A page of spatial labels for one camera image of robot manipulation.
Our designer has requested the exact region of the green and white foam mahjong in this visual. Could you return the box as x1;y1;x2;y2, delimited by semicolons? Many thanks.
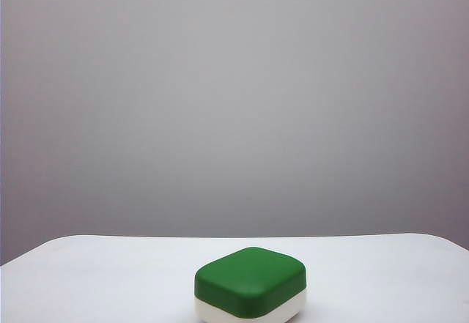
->
193;246;307;323

